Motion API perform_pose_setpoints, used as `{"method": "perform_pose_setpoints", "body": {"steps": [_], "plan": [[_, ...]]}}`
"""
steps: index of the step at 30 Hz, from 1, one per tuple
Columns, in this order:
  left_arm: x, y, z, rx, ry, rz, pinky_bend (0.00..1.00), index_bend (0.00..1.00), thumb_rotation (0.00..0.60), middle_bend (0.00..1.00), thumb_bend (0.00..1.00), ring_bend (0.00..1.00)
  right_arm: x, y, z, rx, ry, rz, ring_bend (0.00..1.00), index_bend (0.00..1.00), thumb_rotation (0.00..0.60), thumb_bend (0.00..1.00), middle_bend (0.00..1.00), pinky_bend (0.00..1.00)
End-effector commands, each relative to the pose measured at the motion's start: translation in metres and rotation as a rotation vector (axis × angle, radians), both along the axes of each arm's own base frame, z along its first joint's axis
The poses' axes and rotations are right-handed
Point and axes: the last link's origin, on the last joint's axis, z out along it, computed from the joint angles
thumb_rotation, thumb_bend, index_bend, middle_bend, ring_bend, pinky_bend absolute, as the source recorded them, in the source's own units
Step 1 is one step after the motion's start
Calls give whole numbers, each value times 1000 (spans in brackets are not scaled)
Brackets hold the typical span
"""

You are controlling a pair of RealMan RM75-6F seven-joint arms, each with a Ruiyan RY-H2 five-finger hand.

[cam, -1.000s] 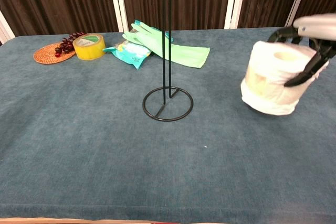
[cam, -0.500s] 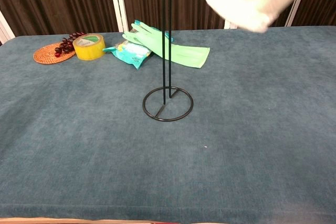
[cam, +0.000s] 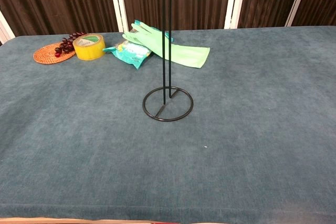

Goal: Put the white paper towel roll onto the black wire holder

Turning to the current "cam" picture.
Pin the yellow packing tape roll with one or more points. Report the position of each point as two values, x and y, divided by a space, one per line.
89 49

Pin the green rubber glove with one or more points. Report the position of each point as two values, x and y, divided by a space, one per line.
183 51

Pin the teal wet wipes pack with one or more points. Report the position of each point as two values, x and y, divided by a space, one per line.
131 53

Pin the blue-grey velvet tablecloth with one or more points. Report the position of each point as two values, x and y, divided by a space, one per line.
105 142

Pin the dark red grape bunch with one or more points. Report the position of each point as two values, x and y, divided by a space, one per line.
67 44

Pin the round woven rattan coaster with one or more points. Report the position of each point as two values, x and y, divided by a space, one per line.
47 54

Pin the white-framed brown folding screen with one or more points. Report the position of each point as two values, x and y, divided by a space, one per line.
267 1

